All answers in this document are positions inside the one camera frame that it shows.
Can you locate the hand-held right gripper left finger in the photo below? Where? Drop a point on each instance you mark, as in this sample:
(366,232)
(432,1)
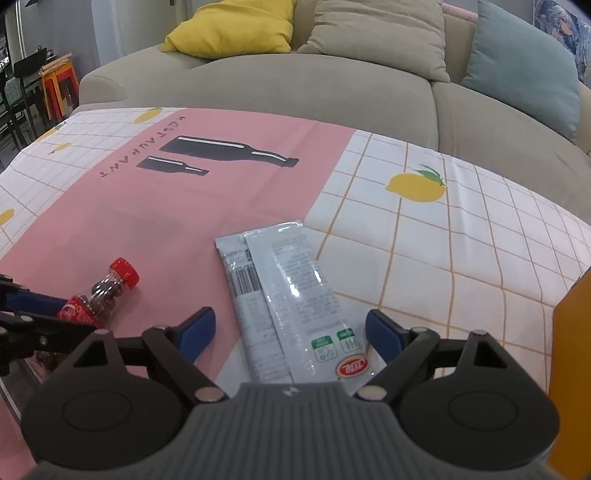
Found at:
(199,330)

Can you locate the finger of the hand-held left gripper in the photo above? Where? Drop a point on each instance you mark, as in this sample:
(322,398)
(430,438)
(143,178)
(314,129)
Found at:
(51,325)
(37,301)

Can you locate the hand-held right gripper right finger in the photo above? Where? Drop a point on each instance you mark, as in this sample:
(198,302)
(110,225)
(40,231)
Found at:
(382,334)

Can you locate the grey snack packet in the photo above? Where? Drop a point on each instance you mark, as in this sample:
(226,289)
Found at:
(240,277)
(295,295)

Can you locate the small red-capped candy bottle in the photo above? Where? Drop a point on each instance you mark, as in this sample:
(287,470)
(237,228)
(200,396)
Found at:
(111,288)

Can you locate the orange cardboard box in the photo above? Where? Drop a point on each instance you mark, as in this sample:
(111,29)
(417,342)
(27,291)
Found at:
(572,350)

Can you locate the pink checked printed tablecloth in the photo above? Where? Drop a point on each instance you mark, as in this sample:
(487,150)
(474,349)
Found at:
(207,194)

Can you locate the black chair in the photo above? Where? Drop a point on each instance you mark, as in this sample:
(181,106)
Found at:
(23,92)

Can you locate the orange stool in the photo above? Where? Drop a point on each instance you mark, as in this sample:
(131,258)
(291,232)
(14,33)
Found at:
(57,83)

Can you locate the beige sofa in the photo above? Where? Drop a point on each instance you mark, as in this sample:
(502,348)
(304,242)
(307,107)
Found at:
(277,83)

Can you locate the beige cushion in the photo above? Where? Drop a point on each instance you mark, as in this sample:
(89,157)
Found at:
(378,32)

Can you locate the yellow cushion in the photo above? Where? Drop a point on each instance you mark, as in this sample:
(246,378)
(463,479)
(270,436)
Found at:
(235,25)

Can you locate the blue floral cushion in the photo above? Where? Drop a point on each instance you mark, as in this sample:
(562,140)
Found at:
(563,32)

